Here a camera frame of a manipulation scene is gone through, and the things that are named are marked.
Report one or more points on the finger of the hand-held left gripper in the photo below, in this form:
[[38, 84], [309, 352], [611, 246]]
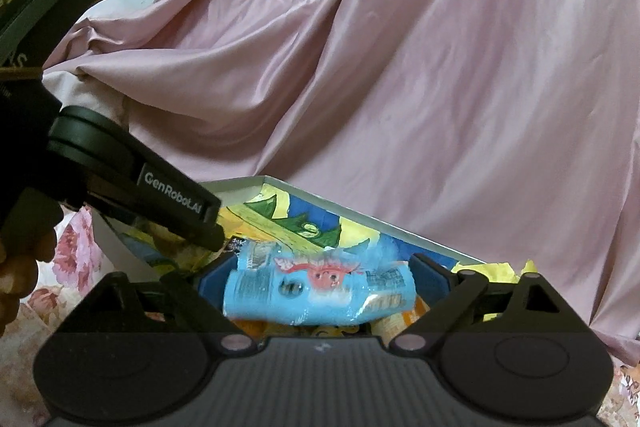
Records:
[[170, 192]]

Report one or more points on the grey shallow box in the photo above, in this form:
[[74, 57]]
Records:
[[350, 219]]

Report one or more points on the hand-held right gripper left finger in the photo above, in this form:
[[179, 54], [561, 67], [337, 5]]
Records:
[[210, 282]]

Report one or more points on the person's left hand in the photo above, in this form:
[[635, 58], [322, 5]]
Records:
[[20, 277]]

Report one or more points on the floral printed blanket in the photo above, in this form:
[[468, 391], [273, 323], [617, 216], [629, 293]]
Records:
[[70, 252]]

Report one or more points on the light blue snack packet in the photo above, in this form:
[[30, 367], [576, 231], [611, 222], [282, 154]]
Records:
[[320, 287]]

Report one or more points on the plain yellow snack packet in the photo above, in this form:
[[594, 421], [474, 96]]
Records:
[[500, 269]]

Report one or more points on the pale pink quilt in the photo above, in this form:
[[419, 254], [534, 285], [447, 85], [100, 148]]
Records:
[[85, 94]]

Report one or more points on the pink satin curtain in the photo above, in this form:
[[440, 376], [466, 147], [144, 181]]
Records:
[[400, 82]]

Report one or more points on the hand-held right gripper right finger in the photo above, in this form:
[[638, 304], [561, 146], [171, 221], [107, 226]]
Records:
[[432, 279]]

